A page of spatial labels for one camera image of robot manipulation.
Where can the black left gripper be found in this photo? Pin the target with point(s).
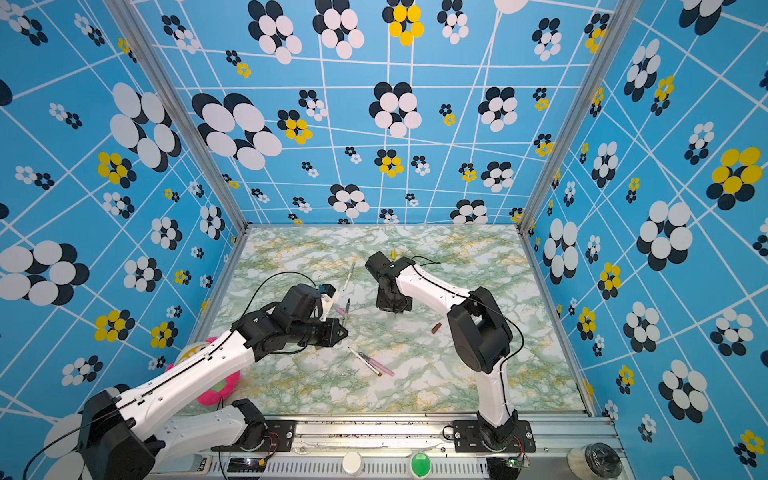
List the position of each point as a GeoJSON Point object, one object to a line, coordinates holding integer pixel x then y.
{"type": "Point", "coordinates": [333, 336]}

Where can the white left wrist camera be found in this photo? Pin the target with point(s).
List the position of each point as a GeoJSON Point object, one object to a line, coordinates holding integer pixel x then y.
{"type": "Point", "coordinates": [328, 297]}

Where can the white round button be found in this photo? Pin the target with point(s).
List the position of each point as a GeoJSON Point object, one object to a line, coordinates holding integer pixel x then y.
{"type": "Point", "coordinates": [352, 463]}

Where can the white marker pen yellow end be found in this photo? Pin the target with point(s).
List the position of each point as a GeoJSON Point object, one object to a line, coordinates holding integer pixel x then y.
{"type": "Point", "coordinates": [349, 275]}

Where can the plush toy with glasses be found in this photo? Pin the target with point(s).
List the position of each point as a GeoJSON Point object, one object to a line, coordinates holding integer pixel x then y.
{"type": "Point", "coordinates": [215, 393]}

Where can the aluminium corner post right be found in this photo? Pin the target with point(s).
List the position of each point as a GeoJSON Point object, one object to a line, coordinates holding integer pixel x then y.
{"type": "Point", "coordinates": [621, 21]}

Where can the aluminium corner post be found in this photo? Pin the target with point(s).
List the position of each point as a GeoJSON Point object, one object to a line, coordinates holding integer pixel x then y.
{"type": "Point", "coordinates": [621, 21]}
{"type": "Point", "coordinates": [129, 24]}

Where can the green push button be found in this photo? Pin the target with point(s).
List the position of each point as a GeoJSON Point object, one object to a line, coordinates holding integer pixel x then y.
{"type": "Point", "coordinates": [420, 466]}

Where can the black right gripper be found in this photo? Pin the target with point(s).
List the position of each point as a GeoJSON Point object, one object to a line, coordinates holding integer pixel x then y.
{"type": "Point", "coordinates": [380, 303]}

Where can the dark green pen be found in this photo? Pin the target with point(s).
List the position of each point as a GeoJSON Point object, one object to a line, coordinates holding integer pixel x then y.
{"type": "Point", "coordinates": [347, 310]}

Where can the tape roll spool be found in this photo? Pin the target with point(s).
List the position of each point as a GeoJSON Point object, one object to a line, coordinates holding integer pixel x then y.
{"type": "Point", "coordinates": [596, 461]}

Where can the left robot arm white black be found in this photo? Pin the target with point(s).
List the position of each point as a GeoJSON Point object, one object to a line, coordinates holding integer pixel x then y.
{"type": "Point", "coordinates": [126, 436]}

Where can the aluminium corner post left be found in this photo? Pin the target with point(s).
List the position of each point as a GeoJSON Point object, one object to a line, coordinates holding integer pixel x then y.
{"type": "Point", "coordinates": [129, 24]}

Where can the pink pen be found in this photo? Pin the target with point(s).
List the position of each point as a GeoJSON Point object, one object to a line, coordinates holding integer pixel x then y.
{"type": "Point", "coordinates": [377, 365]}

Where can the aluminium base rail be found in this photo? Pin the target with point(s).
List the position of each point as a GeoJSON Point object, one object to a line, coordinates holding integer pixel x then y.
{"type": "Point", "coordinates": [313, 446]}

